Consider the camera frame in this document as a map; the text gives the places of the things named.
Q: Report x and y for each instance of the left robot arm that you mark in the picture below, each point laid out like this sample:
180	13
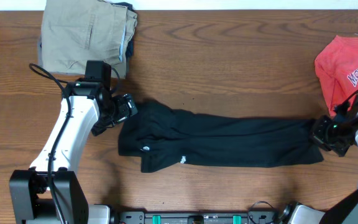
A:
49	191

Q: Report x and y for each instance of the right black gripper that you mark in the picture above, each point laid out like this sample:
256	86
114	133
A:
318	135

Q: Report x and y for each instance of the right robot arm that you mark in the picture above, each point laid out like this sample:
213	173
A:
346	211

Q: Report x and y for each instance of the black athletic pants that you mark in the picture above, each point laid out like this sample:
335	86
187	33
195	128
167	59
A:
163	137

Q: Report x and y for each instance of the red printed t-shirt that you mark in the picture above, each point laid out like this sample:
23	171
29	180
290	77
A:
337	70

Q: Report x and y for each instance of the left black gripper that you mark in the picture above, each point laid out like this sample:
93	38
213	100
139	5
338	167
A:
125	111

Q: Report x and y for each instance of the grey folded garment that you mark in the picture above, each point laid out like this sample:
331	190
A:
39	52

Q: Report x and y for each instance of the folded dark navy garment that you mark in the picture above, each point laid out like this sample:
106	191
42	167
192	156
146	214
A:
123	67

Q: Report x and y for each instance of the folded khaki pants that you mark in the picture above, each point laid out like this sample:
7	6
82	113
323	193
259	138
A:
75	31

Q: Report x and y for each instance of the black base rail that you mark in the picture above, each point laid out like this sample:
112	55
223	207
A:
260	212

